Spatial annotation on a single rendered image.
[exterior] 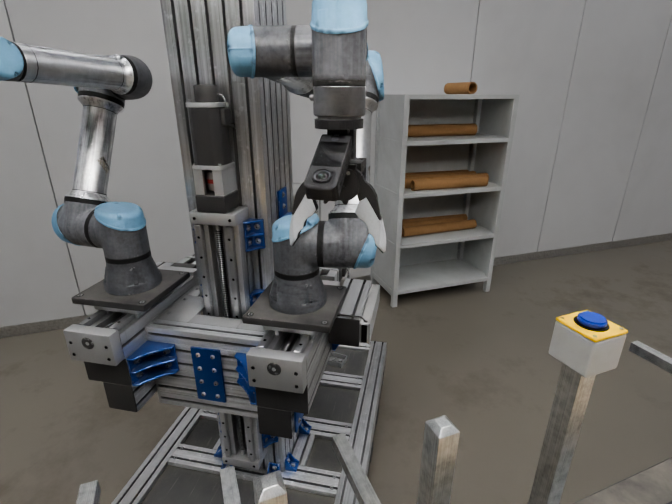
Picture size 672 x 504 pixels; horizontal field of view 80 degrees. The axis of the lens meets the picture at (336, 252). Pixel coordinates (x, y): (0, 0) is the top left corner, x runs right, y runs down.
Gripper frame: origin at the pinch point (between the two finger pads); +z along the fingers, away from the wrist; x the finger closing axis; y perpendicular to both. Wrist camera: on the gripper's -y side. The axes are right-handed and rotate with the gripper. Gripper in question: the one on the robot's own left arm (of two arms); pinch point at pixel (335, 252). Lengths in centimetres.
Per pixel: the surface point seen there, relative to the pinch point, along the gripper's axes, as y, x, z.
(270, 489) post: -26.3, 2.4, 20.5
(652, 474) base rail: 26, -72, 62
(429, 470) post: -13.0, -16.8, 28.1
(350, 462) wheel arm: 4.5, -2.2, 49.6
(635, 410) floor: 138, -132, 132
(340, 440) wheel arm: 10, 1, 50
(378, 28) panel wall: 261, 25, -66
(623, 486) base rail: 21, -64, 62
